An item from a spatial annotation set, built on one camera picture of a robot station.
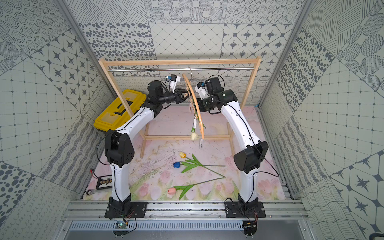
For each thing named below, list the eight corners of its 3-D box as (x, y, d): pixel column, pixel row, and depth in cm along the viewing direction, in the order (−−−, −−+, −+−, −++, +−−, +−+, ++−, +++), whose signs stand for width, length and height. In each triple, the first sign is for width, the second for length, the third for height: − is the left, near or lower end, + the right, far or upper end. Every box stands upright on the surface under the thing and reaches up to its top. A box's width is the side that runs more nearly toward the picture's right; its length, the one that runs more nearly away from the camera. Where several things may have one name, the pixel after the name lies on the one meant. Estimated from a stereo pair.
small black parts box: (97, 190, 82) (95, 189, 80) (99, 177, 86) (98, 176, 85) (112, 187, 83) (110, 186, 81) (113, 175, 87) (112, 174, 86)
